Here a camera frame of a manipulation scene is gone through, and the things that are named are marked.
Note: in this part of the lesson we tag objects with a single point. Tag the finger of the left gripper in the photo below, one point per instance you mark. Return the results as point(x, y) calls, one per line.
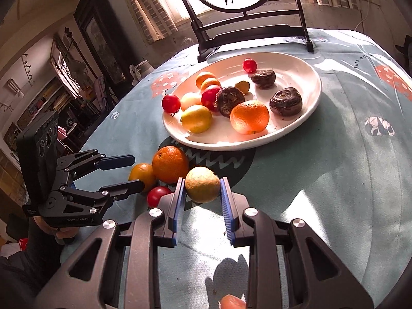
point(119, 191)
point(76, 165)

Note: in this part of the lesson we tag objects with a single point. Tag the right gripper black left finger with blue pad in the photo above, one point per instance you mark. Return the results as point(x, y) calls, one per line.
point(118, 263)

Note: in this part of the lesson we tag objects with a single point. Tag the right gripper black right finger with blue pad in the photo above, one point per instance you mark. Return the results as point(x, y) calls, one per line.
point(316, 277)

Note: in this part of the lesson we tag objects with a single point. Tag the yellow orange kumquat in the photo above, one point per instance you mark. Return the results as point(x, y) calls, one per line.
point(143, 172)

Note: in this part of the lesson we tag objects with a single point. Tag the yellow lemon fruit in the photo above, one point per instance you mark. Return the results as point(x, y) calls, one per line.
point(197, 119)

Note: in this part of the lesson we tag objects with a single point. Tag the large red plum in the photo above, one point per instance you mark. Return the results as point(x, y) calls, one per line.
point(209, 97)

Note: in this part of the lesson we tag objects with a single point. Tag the small orange kumquat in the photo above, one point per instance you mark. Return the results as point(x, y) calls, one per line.
point(201, 77)

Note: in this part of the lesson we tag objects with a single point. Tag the large orange mandarin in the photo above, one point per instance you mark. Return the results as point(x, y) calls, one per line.
point(250, 117)

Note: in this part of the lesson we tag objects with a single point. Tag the small orange mandarin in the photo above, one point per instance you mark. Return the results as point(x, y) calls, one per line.
point(208, 83)

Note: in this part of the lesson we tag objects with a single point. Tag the dark wrinkled passion fruit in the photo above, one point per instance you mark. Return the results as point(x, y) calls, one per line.
point(227, 99)

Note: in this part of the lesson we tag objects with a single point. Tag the dark brown passion fruit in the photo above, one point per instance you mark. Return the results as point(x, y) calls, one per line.
point(286, 102)

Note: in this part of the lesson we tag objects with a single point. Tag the small red cherry tomato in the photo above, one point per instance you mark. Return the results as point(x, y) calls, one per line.
point(250, 66)

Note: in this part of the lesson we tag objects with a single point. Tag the yellow green small fruit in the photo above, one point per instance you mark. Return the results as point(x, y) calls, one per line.
point(202, 185)

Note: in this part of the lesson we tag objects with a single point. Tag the pale yellow kumquat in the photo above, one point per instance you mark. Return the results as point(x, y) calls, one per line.
point(190, 99)

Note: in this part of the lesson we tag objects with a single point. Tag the person's left hand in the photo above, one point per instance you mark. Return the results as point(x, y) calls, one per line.
point(59, 233)

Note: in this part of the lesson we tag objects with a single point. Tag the person's right hand fingertip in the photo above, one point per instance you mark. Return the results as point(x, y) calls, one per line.
point(232, 302)

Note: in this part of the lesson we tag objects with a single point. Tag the white ceramic jug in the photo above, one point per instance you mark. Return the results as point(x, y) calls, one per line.
point(140, 71)

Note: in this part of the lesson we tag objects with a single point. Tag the light blue patterned tablecloth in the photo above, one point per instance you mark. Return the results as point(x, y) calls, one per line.
point(346, 171)

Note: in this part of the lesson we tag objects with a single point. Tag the white oval plate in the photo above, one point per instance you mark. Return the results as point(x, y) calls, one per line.
point(221, 136)

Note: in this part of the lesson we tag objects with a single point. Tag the round painted screen on stand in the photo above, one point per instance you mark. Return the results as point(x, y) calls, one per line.
point(208, 45)

